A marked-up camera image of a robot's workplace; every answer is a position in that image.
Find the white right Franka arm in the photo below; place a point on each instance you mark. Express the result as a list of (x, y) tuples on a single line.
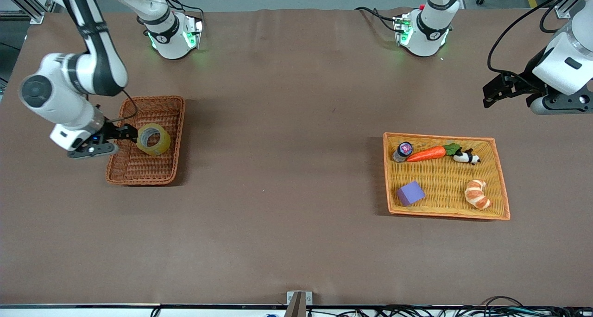
[(60, 94)]

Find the brown wicker basket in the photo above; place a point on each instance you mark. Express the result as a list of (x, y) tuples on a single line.
[(139, 168)]

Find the toy croissant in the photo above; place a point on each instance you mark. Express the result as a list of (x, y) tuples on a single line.
[(477, 194)]

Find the orange yellow wicker tray basket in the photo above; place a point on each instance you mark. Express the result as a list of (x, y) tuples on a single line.
[(440, 173)]

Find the aluminium frame profile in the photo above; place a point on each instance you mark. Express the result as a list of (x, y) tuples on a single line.
[(23, 6), (563, 9)]

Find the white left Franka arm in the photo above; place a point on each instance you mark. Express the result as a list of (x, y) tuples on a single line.
[(426, 34)]

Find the small panda toy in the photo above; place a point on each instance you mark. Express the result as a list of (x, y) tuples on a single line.
[(463, 157)]

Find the small jar with purple lid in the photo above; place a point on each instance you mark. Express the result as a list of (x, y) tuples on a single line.
[(405, 148)]

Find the metal table edge bracket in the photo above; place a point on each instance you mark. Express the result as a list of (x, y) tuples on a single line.
[(299, 301)]

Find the brown table cloth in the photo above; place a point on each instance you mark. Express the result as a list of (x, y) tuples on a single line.
[(296, 224)]

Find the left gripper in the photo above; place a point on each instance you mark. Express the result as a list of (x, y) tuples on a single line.
[(529, 77)]

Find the orange toy carrot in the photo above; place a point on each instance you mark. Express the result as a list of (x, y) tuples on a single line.
[(426, 155)]

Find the purple foam cube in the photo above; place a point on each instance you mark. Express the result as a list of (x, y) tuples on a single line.
[(410, 194)]

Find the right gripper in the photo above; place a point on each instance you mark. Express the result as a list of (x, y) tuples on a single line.
[(110, 130)]

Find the clear yellowish tape roll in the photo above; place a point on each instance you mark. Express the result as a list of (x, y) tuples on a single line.
[(160, 145)]

